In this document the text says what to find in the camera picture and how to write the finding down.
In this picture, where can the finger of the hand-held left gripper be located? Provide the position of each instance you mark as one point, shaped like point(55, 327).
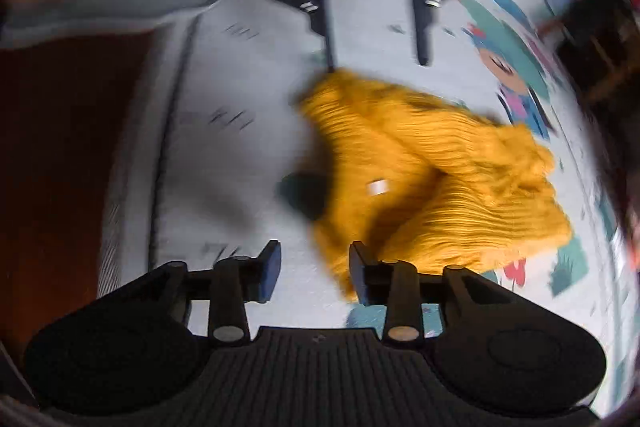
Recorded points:
point(424, 32)
point(317, 9)

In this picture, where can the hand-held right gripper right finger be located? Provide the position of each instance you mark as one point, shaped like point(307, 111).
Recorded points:
point(358, 277)

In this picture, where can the white printed play mat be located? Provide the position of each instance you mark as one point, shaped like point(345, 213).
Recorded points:
point(235, 72)

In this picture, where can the yellow knitted sweater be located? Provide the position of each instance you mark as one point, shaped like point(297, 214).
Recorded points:
point(450, 177)

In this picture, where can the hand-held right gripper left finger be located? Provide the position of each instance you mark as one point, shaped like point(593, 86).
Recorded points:
point(270, 272)

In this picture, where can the dark wooden furniture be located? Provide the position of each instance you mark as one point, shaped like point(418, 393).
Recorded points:
point(600, 42)

